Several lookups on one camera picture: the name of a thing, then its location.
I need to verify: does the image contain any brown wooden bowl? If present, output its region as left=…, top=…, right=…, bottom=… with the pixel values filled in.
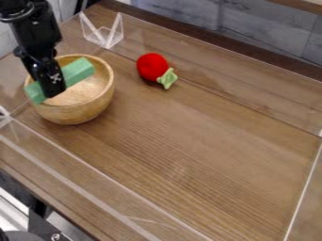
left=32, top=54, right=114, bottom=125

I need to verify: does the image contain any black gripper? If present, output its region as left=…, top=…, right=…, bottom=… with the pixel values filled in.
left=0, top=3, right=66, bottom=98

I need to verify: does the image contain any green rectangular block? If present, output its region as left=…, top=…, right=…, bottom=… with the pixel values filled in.
left=24, top=57, right=94, bottom=104

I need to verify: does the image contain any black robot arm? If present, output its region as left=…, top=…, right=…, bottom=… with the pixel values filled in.
left=0, top=0, right=66, bottom=98

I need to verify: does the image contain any black metal table leg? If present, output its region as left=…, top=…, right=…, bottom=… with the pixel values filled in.
left=28, top=200, right=69, bottom=241

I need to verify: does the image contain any clear acrylic corner bracket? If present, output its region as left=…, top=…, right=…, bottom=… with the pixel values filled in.
left=78, top=12, right=124, bottom=49

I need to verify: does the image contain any red plush strawberry toy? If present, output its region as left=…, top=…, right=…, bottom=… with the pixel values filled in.
left=136, top=53, right=179, bottom=89

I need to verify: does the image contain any clear acrylic front wall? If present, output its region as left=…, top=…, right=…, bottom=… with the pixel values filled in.
left=0, top=106, right=212, bottom=241

